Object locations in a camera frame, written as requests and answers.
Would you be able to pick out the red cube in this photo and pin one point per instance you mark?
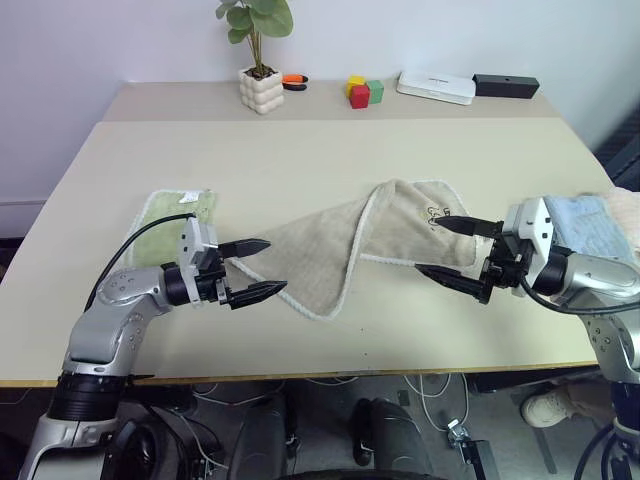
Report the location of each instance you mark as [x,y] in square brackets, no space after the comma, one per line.
[360,97]

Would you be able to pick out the white flat box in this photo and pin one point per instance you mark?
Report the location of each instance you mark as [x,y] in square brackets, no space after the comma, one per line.
[435,87]

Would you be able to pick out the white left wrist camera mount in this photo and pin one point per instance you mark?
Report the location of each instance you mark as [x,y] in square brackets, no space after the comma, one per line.
[192,245]

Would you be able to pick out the yellow cube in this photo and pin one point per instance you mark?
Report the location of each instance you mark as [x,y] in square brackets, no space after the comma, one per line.
[356,81]

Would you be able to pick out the white bubble ceramic pot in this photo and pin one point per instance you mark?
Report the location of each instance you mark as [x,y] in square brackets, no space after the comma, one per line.
[261,92]

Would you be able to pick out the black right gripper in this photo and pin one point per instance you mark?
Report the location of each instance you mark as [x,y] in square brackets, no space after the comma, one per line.
[507,262]

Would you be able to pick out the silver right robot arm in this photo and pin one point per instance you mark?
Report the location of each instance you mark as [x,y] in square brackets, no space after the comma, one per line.
[595,275]

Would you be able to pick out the black stand base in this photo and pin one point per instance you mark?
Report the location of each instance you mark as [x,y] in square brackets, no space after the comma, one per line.
[477,457]

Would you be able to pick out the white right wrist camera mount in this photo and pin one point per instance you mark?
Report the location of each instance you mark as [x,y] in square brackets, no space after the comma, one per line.
[537,225]

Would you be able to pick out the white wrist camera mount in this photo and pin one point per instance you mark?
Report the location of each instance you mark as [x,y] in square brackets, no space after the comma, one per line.
[192,245]
[537,225]

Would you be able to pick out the dark rounded shape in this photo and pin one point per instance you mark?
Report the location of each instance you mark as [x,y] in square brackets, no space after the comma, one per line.
[260,440]
[385,440]

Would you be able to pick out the beige towel with white trim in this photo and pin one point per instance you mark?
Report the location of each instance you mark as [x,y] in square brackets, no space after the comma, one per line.
[310,260]

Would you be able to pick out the metal clamp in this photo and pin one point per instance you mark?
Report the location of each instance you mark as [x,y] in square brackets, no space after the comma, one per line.
[457,430]

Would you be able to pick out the white cloth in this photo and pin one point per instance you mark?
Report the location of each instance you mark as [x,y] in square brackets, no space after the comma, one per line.
[627,210]

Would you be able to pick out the black rectangular box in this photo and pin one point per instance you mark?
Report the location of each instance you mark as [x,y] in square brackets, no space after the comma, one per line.
[505,86]

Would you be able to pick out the white sneaker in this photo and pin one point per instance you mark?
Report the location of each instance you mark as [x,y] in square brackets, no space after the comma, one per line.
[547,410]

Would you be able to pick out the green folded towel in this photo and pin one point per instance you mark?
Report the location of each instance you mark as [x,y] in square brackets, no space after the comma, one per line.
[155,235]

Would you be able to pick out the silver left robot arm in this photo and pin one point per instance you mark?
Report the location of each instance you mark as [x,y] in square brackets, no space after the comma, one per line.
[100,330]

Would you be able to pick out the orange and black tool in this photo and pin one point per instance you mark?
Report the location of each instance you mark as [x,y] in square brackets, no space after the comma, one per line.
[292,79]

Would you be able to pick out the black slatted object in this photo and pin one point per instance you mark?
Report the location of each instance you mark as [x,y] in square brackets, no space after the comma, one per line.
[625,145]

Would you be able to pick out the blue folded towel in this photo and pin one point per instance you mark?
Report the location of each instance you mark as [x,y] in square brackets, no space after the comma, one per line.
[585,220]

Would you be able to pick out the green leafy plant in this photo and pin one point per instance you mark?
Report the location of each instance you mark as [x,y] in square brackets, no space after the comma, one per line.
[260,20]

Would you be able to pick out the green cube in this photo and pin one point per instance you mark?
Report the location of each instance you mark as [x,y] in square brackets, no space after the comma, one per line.
[376,92]

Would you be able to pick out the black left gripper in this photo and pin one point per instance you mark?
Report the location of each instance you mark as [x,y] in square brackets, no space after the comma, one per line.
[212,280]

